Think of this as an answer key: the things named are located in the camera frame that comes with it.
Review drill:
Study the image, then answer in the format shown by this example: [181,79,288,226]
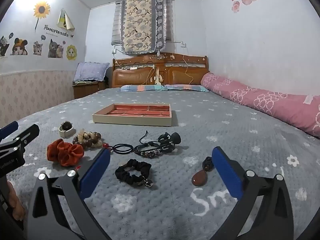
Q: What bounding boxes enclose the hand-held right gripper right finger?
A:
[212,146,294,240]

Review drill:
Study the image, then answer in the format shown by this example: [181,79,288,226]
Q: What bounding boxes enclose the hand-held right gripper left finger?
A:
[27,147,112,240]

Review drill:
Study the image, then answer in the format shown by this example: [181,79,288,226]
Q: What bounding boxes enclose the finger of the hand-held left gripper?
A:
[0,121,19,140]
[7,124,40,153]

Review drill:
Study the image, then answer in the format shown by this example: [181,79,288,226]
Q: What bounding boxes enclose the brown wooden bead bracelet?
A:
[72,129,103,151]

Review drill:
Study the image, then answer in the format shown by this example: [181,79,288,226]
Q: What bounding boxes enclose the black hair tie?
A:
[104,143,133,154]

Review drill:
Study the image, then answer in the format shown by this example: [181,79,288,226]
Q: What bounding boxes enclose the black leather cord bracelet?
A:
[133,130,161,159]

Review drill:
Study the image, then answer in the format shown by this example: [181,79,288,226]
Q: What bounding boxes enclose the beige tray with brick lining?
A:
[92,103,173,127]

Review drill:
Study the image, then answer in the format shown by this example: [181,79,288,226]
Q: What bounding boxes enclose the person's left hand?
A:
[6,180,26,220]

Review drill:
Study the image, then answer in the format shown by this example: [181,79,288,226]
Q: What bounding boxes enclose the orange scrunchie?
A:
[47,139,85,167]

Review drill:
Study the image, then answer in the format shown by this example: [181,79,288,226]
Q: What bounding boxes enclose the black scrunchie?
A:
[115,158,153,188]

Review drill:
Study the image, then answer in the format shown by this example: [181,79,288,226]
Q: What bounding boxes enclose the grey patterned blanket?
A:
[0,87,320,240]

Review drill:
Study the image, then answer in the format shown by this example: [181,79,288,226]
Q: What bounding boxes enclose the black hair claw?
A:
[158,132,181,153]

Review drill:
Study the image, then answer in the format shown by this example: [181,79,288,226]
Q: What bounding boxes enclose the wooden nightstand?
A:
[72,79,109,99]

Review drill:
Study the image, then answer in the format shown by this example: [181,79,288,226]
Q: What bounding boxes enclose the black and white cat sticker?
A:
[0,32,14,57]

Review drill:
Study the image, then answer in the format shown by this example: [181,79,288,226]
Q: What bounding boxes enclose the pink rolled quilt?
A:
[201,72,320,138]

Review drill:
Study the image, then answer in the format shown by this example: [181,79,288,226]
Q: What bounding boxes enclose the purple dotted cushion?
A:
[73,62,110,82]

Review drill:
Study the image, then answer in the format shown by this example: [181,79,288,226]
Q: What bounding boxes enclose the plaid pillow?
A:
[119,84,166,92]
[164,84,210,92]

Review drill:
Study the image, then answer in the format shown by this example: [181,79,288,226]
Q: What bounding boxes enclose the yellow flower cat sticker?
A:
[66,44,77,61]

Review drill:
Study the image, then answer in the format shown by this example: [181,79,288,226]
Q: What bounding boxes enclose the wooden bed headboard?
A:
[112,52,209,88]

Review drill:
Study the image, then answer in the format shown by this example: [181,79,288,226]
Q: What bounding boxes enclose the floral hanging blanket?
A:
[120,0,167,55]

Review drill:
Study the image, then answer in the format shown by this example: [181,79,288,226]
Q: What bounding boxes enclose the amber pendant necklace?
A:
[192,156,214,187]

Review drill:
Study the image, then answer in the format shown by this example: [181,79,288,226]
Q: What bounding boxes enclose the tabby kitten wall sticker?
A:
[33,41,44,56]

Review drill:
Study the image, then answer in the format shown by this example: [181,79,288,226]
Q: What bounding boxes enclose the grey cat wall sticker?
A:
[47,39,66,58]

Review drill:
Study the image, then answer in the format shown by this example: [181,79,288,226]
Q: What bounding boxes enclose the orange cable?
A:
[182,54,194,85]

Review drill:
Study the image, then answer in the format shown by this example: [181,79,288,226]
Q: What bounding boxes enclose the lettering wall sticker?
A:
[43,24,74,38]

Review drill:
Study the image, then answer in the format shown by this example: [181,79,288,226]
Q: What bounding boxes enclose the peeling yellow wall poster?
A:
[57,9,75,32]

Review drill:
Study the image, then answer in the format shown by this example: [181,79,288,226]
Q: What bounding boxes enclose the sunflower wall sticker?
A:
[33,1,51,32]

